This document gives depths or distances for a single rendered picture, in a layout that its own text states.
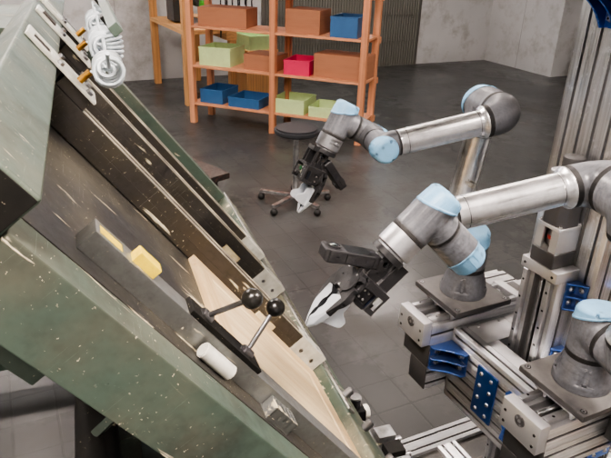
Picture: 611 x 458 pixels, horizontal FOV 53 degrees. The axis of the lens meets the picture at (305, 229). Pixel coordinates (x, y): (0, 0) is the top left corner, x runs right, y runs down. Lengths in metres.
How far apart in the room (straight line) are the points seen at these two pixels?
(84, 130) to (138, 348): 0.74
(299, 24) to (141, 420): 6.31
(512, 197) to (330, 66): 5.66
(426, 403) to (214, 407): 2.42
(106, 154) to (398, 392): 2.21
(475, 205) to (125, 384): 0.81
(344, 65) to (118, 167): 5.53
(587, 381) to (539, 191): 0.58
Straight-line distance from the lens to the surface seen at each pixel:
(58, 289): 0.74
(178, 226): 1.54
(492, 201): 1.34
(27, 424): 3.23
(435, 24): 12.35
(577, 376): 1.75
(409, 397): 3.24
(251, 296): 1.04
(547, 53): 12.06
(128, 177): 1.48
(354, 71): 6.83
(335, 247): 1.11
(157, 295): 1.05
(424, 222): 1.13
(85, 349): 0.79
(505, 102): 1.89
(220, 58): 7.42
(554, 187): 1.41
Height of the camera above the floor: 2.07
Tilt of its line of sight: 25 degrees down
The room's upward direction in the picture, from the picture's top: 2 degrees clockwise
